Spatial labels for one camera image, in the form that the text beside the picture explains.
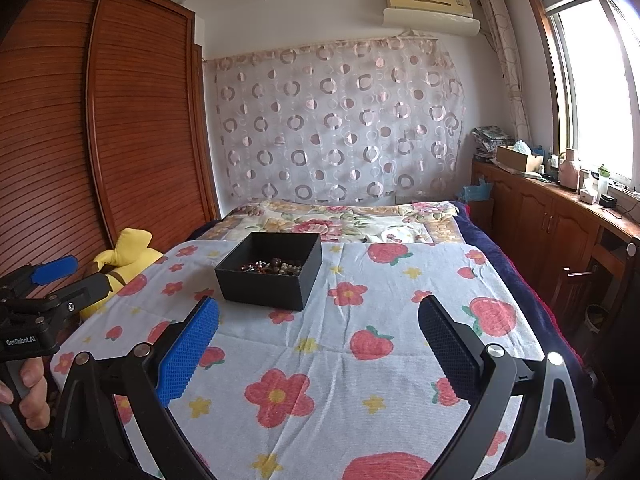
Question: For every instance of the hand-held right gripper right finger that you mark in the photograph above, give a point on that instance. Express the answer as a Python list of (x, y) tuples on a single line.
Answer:
[(450, 345)]

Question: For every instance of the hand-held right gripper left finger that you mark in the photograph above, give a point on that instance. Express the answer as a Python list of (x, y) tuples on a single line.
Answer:
[(190, 355)]

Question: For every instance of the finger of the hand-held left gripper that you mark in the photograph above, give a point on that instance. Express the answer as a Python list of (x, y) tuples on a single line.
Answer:
[(85, 287), (52, 267)]

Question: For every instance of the person's left hand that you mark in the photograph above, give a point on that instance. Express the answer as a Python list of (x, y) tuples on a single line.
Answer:
[(30, 395)]

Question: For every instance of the yellow plush toy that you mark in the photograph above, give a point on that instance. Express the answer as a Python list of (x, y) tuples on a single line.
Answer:
[(132, 250)]

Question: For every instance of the dark blue blanket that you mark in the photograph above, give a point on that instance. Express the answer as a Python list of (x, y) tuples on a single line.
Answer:
[(500, 260)]

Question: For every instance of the strawberry flower print sheet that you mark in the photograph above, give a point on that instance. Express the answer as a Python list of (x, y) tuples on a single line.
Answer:
[(320, 360)]

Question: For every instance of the dark wooden chair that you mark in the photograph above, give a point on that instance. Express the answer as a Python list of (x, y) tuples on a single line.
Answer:
[(575, 285)]

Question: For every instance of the waste bin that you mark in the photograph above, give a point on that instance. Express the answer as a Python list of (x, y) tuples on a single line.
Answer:
[(597, 319)]

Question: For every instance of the wooden slatted wardrobe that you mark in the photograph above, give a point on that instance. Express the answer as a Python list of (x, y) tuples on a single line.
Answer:
[(125, 135)]

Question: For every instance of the blue plastic bag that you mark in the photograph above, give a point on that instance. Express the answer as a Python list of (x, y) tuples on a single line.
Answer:
[(477, 191)]

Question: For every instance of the long wooden cabinet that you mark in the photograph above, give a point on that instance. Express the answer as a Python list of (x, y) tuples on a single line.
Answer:
[(530, 210)]

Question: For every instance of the floral quilt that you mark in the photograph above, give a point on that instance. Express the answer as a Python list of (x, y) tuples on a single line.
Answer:
[(300, 220)]

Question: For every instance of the cardboard box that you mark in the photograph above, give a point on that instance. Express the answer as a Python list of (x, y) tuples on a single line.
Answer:
[(517, 160)]

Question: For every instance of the stack of folded cloths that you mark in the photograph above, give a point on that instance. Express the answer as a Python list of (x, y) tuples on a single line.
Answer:
[(492, 140)]

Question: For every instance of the pale green tissue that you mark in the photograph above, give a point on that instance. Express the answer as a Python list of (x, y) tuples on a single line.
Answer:
[(522, 147)]

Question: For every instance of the white kettle jug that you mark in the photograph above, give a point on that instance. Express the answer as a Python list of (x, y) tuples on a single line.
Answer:
[(569, 170)]

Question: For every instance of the small black box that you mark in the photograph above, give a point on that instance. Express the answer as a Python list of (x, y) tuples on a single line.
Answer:
[(608, 201)]

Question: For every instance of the green cap bottle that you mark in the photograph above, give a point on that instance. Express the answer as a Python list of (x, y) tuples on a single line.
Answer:
[(604, 180)]

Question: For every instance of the circle pattern sheer curtain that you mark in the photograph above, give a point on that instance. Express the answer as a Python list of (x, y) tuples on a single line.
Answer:
[(340, 125)]

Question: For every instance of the window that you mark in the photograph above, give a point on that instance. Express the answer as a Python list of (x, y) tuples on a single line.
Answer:
[(595, 85)]

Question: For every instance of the wall air conditioner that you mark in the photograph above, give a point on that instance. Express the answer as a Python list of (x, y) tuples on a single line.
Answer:
[(430, 2)]

